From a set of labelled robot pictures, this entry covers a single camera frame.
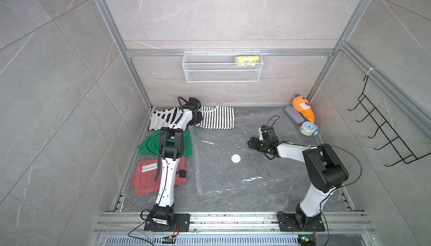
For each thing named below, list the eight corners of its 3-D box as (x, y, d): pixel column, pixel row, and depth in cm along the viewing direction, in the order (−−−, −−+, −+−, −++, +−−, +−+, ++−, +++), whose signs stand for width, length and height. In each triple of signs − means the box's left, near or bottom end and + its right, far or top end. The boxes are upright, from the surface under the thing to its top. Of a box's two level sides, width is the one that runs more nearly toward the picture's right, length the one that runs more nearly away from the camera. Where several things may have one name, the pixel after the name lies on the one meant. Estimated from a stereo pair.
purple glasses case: (298, 124, 110) (299, 122, 109) (282, 109, 120) (283, 107, 118) (305, 121, 112) (306, 119, 111) (289, 106, 121) (290, 104, 120)
